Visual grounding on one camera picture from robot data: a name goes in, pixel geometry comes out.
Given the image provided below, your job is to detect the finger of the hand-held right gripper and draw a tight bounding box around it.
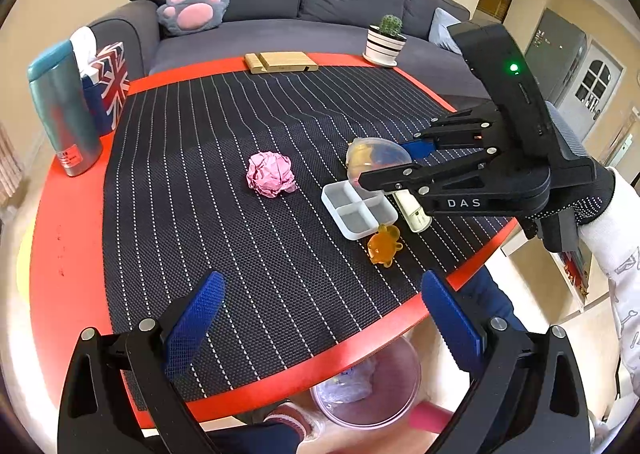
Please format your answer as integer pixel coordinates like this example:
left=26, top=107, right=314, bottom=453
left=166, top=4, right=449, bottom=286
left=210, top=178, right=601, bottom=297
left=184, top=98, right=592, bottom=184
left=400, top=104, right=502, bottom=159
left=357, top=144, right=502, bottom=201

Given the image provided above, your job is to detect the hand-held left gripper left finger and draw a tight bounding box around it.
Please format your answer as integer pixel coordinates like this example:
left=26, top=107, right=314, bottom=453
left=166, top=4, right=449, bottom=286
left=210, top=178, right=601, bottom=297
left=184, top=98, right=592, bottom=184
left=57, top=270, right=226, bottom=454

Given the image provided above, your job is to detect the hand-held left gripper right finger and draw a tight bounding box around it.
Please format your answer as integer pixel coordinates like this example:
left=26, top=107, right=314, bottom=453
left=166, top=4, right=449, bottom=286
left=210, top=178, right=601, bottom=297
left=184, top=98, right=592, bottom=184
left=421, top=270, right=593, bottom=454

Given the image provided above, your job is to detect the clear plastic dome shell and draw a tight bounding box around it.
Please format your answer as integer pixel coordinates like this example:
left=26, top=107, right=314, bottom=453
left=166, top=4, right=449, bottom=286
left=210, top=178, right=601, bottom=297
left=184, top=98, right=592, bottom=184
left=346, top=137, right=415, bottom=190

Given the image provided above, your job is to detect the small white plastic bottle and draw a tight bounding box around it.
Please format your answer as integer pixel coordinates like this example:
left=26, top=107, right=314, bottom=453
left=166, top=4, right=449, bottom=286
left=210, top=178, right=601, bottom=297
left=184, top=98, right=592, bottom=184
left=391, top=189, right=432, bottom=234

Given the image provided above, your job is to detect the white compartment tray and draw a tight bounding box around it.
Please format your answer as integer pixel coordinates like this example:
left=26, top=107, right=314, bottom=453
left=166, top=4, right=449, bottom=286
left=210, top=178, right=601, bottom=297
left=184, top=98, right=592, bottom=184
left=321, top=180, right=399, bottom=241

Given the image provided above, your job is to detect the orange translucent bear figure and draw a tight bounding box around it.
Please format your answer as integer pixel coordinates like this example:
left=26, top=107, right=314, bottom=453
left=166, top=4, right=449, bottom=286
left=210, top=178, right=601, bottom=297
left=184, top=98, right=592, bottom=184
left=367, top=225, right=403, bottom=266

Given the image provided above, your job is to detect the pink translucent waste bin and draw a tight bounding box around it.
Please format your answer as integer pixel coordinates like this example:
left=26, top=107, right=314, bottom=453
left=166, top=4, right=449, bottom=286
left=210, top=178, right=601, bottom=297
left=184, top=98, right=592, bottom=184
left=310, top=336, right=422, bottom=427

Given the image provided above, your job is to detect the pink paper ball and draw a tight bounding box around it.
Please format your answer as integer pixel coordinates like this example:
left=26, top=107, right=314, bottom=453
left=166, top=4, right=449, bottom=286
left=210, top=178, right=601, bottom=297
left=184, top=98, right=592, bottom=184
left=246, top=151, right=298, bottom=198

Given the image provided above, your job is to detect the person's right forearm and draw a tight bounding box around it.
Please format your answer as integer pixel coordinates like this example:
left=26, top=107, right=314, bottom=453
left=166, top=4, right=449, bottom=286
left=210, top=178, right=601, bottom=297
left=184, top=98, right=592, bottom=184
left=577, top=169, right=640, bottom=385

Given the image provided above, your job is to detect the person's right hand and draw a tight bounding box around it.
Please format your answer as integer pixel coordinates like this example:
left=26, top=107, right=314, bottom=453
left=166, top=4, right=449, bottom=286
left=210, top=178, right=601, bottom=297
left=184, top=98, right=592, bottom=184
left=574, top=161, right=617, bottom=231

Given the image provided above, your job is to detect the person's blue trouser leg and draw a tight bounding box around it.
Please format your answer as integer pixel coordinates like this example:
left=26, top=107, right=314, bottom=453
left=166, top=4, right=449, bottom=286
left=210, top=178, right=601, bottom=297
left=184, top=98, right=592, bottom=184
left=210, top=401, right=321, bottom=454
left=470, top=266, right=517, bottom=330

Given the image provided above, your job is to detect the grey refrigerator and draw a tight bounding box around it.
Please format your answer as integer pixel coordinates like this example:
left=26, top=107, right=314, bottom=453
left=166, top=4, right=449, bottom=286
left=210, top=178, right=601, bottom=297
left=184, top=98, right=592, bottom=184
left=524, top=9, right=587, bottom=107

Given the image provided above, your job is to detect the white panelled door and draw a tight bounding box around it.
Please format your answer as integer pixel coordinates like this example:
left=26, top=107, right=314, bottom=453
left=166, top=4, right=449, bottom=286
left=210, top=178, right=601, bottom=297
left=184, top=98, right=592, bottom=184
left=556, top=41, right=626, bottom=142

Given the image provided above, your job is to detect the light blue cushion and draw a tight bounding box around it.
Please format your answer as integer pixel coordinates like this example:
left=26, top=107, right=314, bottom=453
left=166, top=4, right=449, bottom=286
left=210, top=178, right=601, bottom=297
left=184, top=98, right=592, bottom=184
left=429, top=8, right=463, bottom=55

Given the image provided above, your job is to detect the pink slipper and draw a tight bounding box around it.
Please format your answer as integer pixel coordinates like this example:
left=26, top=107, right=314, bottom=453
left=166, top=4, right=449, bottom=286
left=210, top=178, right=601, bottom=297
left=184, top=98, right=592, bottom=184
left=407, top=401, right=452, bottom=435

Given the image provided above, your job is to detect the potted cactus in striped pot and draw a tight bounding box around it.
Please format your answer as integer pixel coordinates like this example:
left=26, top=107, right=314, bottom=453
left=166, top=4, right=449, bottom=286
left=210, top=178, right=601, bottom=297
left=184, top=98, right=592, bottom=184
left=363, top=15, right=408, bottom=67

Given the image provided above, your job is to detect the clear plastic bag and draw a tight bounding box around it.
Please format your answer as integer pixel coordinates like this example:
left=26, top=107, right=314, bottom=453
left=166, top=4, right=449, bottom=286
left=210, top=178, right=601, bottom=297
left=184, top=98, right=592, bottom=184
left=320, top=359, right=376, bottom=402

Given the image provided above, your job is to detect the wooden phone stand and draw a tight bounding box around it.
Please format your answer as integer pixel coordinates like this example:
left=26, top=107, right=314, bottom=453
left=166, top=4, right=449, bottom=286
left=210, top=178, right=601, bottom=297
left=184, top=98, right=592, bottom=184
left=244, top=52, right=319, bottom=74

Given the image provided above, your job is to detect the dark grey sofa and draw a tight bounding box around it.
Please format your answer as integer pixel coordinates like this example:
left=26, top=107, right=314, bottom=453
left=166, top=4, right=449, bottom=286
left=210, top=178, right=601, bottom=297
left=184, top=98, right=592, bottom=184
left=87, top=0, right=496, bottom=102

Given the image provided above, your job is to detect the teal insulated bottle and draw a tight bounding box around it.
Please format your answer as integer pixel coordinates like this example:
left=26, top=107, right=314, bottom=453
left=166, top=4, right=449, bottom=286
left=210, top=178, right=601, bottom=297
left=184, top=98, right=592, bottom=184
left=27, top=41, right=104, bottom=177

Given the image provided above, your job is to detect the flag print tissue box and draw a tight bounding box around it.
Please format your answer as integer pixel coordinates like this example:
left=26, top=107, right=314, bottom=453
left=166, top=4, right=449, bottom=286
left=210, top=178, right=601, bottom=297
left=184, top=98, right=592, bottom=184
left=70, top=26, right=131, bottom=137

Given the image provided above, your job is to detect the grey pink paw cushion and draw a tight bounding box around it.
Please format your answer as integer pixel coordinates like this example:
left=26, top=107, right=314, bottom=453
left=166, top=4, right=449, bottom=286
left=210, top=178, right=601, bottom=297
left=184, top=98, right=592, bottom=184
left=157, top=0, right=231, bottom=37

